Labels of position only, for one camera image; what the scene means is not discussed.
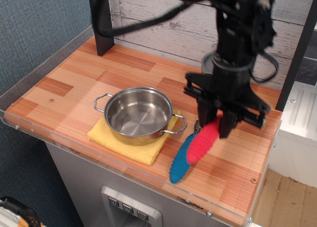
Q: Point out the dark post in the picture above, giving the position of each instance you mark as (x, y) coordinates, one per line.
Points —
(101, 20)
(298, 57)

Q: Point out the white toy sink unit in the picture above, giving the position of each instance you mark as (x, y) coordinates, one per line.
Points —
(294, 153)

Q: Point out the peas and carrots can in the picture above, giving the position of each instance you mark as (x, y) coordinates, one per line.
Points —
(207, 66)

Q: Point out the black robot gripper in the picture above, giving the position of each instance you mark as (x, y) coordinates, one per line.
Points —
(228, 90)

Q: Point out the blue handled metal fork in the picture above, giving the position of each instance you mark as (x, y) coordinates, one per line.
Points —
(180, 166)

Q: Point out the stainless steel pot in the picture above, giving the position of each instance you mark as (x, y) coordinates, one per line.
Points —
(139, 115)

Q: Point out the red handled metal spoon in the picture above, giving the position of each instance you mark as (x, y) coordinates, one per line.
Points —
(203, 141)

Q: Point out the orange object bottom left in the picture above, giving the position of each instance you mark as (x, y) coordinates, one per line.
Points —
(23, 223)

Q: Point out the grey cabinet with dispenser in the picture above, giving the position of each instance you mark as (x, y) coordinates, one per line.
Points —
(103, 198)

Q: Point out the dark left post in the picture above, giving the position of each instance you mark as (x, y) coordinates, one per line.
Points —
(101, 20)

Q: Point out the yellow cloth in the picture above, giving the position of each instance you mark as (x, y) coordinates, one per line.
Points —
(145, 154)

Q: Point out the clear acrylic guard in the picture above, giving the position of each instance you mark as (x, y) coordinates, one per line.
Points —
(56, 105)

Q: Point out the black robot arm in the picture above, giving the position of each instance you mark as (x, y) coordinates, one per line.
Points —
(244, 30)

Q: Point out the dark right post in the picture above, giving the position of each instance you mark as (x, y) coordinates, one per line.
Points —
(298, 57)

